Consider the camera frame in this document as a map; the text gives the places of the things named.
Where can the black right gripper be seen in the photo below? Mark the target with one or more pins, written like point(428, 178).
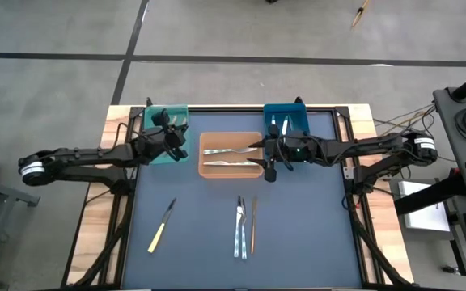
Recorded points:
point(302, 149)

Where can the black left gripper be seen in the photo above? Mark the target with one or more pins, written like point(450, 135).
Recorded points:
point(160, 145)

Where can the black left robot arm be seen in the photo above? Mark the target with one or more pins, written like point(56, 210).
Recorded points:
point(79, 159)

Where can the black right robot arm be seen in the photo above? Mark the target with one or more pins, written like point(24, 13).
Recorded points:
point(370, 147)

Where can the teal plastic bin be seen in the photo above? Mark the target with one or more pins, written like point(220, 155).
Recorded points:
point(178, 110)

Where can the orange plastic bin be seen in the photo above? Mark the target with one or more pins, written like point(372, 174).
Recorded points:
point(231, 139)

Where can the blue plastic bin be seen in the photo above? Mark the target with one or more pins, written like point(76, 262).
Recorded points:
point(297, 113)

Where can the silver mounting plate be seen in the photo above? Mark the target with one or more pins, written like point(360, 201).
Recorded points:
point(348, 173)

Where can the blue-grey table mat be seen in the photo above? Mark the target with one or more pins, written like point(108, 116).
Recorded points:
point(200, 275)

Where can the yellow stick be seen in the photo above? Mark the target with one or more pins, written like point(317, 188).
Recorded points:
point(358, 16)

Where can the thick black bar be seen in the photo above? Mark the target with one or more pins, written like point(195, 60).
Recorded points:
point(427, 194)

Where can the white sheet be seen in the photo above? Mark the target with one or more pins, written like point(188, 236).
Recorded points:
point(423, 210)

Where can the grey desk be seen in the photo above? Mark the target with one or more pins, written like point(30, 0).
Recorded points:
point(6, 193)

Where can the grey cart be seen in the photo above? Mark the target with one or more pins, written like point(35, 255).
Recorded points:
point(451, 133)

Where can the black aluminium table frame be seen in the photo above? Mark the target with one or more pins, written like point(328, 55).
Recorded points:
point(225, 109)

